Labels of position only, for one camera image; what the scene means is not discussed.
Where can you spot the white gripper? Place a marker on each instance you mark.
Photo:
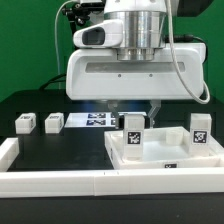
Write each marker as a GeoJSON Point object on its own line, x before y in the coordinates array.
{"type": "Point", "coordinates": [97, 74]}

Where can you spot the white square tabletop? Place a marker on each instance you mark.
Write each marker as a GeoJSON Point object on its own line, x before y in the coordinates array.
{"type": "Point", "coordinates": [163, 148]}

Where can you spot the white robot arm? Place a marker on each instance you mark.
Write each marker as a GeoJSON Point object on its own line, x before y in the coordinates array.
{"type": "Point", "coordinates": [132, 54]}

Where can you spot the white fiducial marker sheet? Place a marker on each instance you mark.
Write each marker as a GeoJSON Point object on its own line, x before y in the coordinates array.
{"type": "Point", "coordinates": [100, 119]}

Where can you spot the white U-shaped obstacle fence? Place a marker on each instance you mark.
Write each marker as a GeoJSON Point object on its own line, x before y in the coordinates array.
{"type": "Point", "coordinates": [97, 180]}

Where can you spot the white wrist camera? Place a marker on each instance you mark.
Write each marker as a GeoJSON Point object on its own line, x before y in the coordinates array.
{"type": "Point", "coordinates": [107, 34]}

